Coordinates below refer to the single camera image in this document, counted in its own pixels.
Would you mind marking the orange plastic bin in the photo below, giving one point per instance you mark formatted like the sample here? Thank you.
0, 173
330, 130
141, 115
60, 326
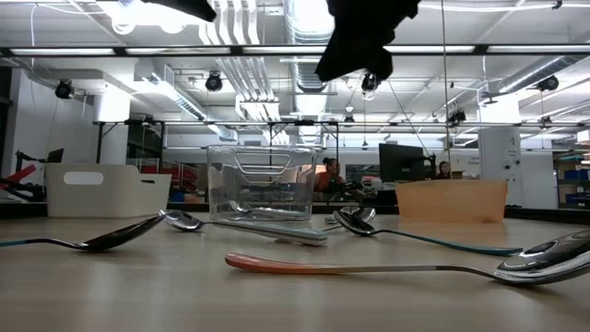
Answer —
451, 203

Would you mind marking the red storage crates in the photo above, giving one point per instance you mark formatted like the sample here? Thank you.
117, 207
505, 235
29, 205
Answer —
184, 175

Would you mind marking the white plastic bin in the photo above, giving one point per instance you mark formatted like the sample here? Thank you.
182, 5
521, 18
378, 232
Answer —
115, 198

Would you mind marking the black computer monitor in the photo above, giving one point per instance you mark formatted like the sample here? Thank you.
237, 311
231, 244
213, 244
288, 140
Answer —
401, 161

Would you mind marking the black ceiling-hung camera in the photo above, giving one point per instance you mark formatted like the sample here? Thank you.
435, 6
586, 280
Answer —
370, 85
548, 83
213, 82
64, 89
456, 116

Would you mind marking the cardboard box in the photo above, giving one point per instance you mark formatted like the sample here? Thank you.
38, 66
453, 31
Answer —
457, 175

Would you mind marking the clear plastic bin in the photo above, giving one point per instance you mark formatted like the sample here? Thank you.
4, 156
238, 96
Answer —
216, 161

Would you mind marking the silver ceiling duct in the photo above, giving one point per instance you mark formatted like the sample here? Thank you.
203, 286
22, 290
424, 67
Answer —
306, 78
530, 74

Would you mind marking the black background rig frame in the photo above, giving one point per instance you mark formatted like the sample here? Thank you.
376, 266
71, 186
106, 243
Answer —
304, 122

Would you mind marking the black background robot arm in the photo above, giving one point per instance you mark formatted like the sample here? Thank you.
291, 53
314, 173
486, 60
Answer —
352, 186

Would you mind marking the person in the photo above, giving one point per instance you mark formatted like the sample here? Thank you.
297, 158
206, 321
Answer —
444, 169
328, 177

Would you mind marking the black overhead crossbar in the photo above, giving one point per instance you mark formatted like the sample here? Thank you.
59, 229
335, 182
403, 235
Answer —
480, 49

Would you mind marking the small dark monitor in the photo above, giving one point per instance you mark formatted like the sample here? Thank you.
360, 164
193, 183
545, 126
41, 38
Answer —
55, 156

